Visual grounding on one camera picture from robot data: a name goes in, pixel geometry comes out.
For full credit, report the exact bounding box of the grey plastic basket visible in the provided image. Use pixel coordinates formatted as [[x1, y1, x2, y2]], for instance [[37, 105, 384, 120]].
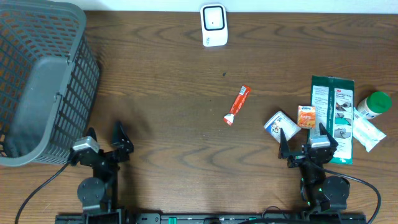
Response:
[[1, 1, 100, 167]]

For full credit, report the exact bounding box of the red stick sachet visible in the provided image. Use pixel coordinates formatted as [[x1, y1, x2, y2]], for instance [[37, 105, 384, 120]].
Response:
[[223, 85, 251, 126]]

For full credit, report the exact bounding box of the light blue wipes pack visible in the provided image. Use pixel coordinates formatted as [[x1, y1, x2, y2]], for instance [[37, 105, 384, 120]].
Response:
[[353, 108, 386, 152]]

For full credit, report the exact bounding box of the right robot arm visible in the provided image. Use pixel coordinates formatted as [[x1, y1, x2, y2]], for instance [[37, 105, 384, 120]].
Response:
[[279, 123, 350, 219]]

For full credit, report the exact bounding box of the green white 3M package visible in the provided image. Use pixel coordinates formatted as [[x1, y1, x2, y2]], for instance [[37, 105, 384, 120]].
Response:
[[308, 76, 354, 165]]

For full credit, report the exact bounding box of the black camera cable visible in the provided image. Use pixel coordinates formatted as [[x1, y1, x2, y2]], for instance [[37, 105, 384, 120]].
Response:
[[310, 161, 382, 224]]

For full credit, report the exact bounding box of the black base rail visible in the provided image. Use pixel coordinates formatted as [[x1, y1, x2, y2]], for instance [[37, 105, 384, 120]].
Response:
[[54, 211, 367, 224]]

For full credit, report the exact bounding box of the green lid jar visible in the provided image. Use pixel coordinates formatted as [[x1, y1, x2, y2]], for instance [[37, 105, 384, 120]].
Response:
[[357, 91, 392, 119]]

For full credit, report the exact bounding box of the blue white packet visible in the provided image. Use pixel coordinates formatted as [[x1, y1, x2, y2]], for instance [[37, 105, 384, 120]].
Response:
[[264, 111, 301, 143]]

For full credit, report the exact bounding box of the white barcode scanner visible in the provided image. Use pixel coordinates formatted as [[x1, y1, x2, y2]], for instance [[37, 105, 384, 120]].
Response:
[[200, 3, 228, 47]]

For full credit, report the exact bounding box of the orange tissue packet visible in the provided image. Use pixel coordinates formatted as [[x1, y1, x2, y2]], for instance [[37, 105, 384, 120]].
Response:
[[297, 105, 316, 129]]

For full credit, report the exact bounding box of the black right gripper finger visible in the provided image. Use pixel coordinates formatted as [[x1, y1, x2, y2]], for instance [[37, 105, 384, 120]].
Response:
[[278, 128, 290, 159], [319, 123, 338, 148]]

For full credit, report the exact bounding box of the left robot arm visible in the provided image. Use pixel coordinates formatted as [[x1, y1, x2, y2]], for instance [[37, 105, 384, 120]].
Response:
[[69, 121, 293, 223]]

